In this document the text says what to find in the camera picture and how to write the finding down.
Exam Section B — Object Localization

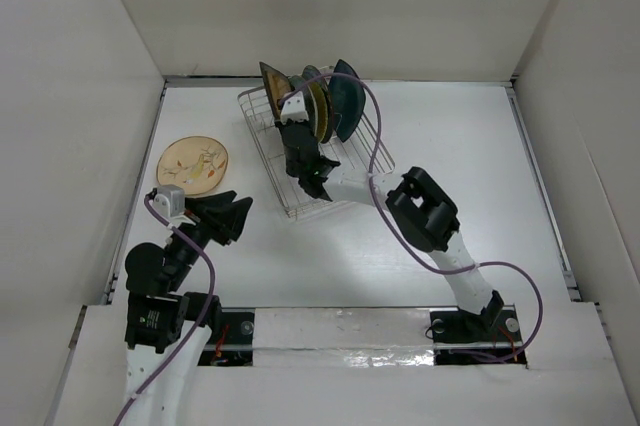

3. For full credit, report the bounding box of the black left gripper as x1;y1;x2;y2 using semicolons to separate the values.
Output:
166;188;251;288

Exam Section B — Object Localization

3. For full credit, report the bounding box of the beige plate with orange leaves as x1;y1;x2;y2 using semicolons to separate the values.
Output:
156;136;229;197

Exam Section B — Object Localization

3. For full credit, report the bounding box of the woven bamboo round plate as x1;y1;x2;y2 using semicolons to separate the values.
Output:
309;82;330;144

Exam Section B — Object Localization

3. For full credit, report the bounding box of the dark teal square plate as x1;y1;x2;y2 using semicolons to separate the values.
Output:
328;59;366;142

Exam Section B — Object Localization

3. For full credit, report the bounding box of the light blue flower plate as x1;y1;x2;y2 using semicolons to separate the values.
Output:
288;75;319;138

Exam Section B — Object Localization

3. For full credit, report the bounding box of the brown square plate black rim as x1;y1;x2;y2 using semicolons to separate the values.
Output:
259;62;292;122

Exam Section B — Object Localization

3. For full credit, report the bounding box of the dark teal round plate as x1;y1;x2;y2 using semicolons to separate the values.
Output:
302;65;332;107

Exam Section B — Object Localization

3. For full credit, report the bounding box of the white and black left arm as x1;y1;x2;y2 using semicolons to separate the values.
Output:
115;186;255;425

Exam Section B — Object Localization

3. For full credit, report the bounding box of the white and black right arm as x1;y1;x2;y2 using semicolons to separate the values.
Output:
276;120;504;339

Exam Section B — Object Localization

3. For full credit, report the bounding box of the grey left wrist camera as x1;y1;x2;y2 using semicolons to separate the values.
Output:
150;185;185;222

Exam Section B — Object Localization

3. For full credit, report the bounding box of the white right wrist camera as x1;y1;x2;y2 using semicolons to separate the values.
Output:
280;92;309;124

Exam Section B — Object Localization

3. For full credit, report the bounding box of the metal wire dish rack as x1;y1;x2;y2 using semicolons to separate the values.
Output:
238;60;395;218

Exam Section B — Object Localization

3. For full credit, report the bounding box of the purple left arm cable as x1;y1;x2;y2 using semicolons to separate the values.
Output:
113;195;218;426

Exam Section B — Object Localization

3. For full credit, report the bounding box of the metal rail at table front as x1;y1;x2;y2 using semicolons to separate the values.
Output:
205;326;523;354

